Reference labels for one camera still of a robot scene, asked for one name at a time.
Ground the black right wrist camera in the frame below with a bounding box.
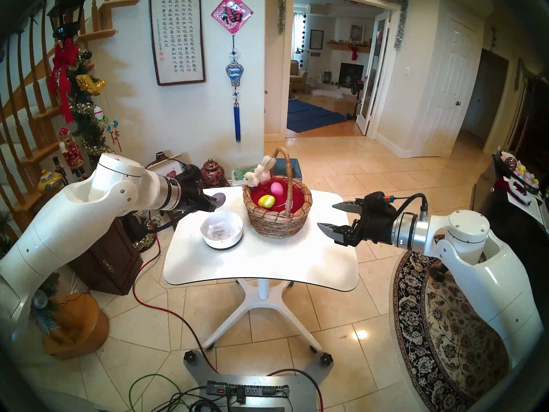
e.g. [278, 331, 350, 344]
[364, 191, 397, 214]

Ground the grey metal robot base plate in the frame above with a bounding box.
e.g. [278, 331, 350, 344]
[184, 350, 334, 412]

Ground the gold ingot ornament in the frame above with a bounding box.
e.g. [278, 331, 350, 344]
[76, 74, 106, 95]

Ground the red cloisonne lidded jar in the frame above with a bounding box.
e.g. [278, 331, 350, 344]
[200, 158, 226, 188]

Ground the blue open box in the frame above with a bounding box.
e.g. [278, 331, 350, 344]
[271, 158, 302, 179]

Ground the oriental patterned rug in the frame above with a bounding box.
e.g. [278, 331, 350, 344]
[388, 250, 511, 412]

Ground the black lantern lamp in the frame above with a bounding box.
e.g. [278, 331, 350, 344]
[46, 0, 88, 40]

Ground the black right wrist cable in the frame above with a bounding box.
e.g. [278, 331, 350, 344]
[388, 193, 429, 221]

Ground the blue floor rug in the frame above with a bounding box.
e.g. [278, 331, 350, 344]
[287, 99, 352, 133]

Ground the tan armchair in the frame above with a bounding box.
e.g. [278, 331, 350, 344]
[290, 60, 307, 92]

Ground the framed chinese calligraphy scroll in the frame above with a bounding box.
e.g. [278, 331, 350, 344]
[148, 0, 205, 86]

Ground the framed red shoe picture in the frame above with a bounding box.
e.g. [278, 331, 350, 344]
[148, 154, 185, 179]

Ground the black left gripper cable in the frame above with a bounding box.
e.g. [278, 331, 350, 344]
[148, 209, 193, 235]

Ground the blue vase tassel hanging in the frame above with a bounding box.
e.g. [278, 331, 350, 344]
[225, 34, 244, 142]

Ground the green tinsel christmas garland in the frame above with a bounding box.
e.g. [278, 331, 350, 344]
[69, 48, 118, 158]

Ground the black fireplace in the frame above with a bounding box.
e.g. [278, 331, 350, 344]
[338, 62, 364, 86]

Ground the dark wooden side table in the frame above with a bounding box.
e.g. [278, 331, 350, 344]
[32, 192, 144, 296]

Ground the white panel door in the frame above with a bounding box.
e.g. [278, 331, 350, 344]
[418, 18, 477, 157]

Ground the red shredded paper filling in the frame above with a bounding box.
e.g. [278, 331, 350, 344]
[251, 178, 307, 213]

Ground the black left wrist camera cable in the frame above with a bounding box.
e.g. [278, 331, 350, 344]
[146, 157, 189, 170]

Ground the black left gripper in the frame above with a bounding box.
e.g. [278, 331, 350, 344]
[178, 179, 220, 213]

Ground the silver tinsel doorway garland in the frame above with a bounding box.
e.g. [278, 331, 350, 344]
[278, 0, 409, 50]

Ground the red nutcracker figure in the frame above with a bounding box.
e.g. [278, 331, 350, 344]
[57, 127, 88, 180]

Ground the white table pedestal base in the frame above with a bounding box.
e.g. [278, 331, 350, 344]
[202, 278, 323, 354]

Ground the red diamond fu decoration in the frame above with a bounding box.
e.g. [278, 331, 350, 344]
[211, 0, 253, 34]

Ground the wooden staircase banister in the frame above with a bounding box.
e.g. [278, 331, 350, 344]
[0, 0, 140, 360]

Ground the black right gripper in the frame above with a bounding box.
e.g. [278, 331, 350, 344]
[317, 200, 397, 247]

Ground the red ribbon bow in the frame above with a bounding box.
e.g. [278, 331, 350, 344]
[47, 38, 80, 124]

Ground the colourful egg centrepiece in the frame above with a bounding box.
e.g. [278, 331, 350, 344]
[498, 151, 541, 197]

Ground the small black nutcracker figure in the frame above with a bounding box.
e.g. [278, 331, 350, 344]
[51, 157, 69, 186]

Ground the white glass french door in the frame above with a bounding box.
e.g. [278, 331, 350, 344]
[356, 11, 391, 136]

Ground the black power strip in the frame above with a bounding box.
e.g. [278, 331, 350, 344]
[206, 381, 290, 398]

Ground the white round bowl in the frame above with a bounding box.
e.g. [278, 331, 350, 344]
[201, 211, 244, 250]

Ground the brown wicker basket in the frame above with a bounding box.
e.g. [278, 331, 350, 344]
[243, 147, 313, 239]

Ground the yellow porcelain urn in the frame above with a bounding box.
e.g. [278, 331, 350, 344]
[37, 170, 64, 195]

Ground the green floor cable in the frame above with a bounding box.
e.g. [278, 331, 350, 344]
[129, 374, 185, 412]

